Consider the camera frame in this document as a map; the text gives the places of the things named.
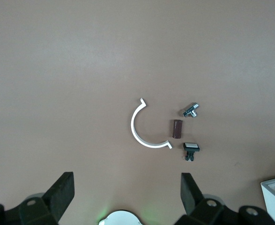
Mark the white drawer cabinet housing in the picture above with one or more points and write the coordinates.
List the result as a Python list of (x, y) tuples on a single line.
[(270, 206)]

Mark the brown table cover sheet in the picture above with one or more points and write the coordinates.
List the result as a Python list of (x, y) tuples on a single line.
[(81, 70)]

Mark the white rectangular push button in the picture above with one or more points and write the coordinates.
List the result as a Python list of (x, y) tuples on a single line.
[(191, 146)]

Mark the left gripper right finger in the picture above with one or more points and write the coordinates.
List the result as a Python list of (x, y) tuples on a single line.
[(193, 201)]

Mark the chrome metal valve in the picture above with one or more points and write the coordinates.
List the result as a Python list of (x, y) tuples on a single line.
[(190, 110)]

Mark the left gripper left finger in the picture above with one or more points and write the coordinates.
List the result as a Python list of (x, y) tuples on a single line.
[(57, 199)]

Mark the brown terminal block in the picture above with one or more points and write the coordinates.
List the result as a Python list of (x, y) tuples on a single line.
[(176, 129)]

